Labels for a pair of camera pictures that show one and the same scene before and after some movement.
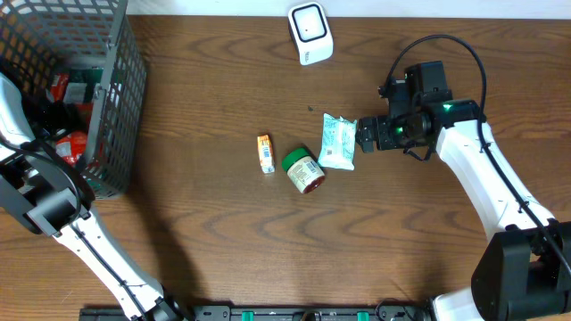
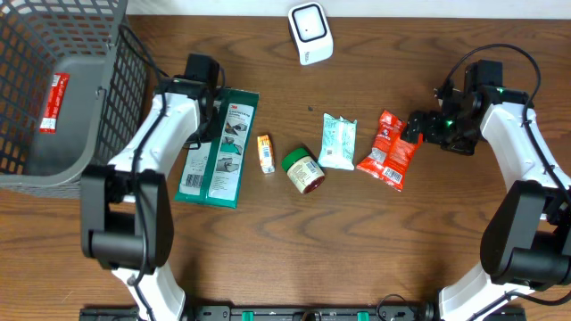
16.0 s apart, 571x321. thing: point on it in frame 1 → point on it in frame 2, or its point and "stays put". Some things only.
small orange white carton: x=266 y=153 stays put
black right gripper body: x=392 y=132 → x=452 y=132
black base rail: x=278 y=313 stays put
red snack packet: x=71 y=144 → x=391 y=154
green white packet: x=81 y=85 → x=211 y=173
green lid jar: x=303 y=169 stays put
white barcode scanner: x=312 y=30 stays put
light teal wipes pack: x=338 y=143 stays put
